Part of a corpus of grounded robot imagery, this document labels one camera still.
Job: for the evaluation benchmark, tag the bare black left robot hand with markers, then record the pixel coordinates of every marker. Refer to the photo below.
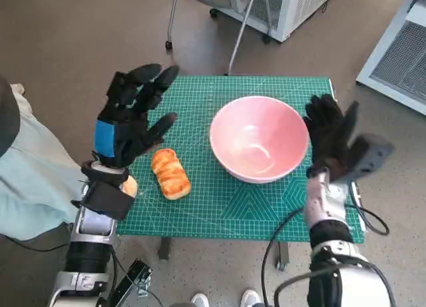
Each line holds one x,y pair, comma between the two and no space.
129,134

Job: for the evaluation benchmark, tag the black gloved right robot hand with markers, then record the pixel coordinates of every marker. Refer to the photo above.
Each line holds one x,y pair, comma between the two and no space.
327,134

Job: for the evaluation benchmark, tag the round toy bread bun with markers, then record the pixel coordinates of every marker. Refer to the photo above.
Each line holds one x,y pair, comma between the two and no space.
130,186

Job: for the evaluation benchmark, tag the long braided toy bread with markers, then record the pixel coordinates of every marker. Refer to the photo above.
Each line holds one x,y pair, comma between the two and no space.
169,174

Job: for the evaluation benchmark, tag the pink bowl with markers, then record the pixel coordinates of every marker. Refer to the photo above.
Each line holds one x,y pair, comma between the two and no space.
259,137

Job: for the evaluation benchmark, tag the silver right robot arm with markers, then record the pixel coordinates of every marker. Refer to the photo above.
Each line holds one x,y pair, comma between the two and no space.
326,200

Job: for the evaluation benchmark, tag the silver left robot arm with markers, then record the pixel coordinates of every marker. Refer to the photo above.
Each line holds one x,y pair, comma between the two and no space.
88,253

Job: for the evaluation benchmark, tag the white unit with grille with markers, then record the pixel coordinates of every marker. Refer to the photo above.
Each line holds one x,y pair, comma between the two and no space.
399,60

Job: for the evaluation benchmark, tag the person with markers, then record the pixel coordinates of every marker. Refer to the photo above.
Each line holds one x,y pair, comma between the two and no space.
33,174

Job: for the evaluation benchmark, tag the green cutting mat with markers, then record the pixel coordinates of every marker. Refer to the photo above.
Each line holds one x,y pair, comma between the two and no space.
199,220

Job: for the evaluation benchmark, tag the dark table leg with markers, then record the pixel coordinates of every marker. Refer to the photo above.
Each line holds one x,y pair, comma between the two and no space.
164,248
283,255

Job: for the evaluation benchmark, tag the white cabinet with mesh panel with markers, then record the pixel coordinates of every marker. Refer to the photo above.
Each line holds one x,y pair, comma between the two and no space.
299,7

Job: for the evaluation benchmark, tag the white shoe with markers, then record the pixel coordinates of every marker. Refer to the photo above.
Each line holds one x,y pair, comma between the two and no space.
200,301
250,298

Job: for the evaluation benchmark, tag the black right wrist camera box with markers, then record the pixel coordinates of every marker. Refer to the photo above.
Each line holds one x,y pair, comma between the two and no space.
369,154

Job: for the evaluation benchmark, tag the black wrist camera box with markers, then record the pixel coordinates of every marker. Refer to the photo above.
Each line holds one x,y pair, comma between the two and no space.
106,200
369,154

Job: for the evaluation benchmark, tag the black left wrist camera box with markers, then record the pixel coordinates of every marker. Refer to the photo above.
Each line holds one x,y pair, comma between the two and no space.
106,200

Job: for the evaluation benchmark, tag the black metal frame device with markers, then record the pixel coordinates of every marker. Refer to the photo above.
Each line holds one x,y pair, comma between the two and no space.
133,275

